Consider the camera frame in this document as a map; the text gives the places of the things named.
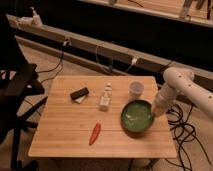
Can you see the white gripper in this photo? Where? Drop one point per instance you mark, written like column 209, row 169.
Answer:
column 160, row 105

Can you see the green ceramic bowl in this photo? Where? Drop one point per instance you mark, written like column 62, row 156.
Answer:
column 136, row 116

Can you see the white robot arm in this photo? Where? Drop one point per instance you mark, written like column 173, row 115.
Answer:
column 180, row 81

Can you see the translucent plastic cup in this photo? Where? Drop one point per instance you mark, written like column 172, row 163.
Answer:
column 135, row 90

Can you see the small clear glass bottle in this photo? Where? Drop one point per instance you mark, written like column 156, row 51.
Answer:
column 105, row 98

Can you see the red chili pepper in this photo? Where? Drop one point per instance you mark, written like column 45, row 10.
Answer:
column 95, row 133

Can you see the black and white eraser block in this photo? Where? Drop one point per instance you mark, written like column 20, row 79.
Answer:
column 79, row 95

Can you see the wooden bamboo table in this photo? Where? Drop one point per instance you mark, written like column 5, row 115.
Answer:
column 65, row 126

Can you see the black chair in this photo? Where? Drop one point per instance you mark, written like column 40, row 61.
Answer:
column 18, row 79

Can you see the white spray bottle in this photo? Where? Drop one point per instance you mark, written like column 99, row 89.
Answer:
column 36, row 17

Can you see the grey metal rail beam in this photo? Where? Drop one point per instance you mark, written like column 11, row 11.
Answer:
column 82, row 44

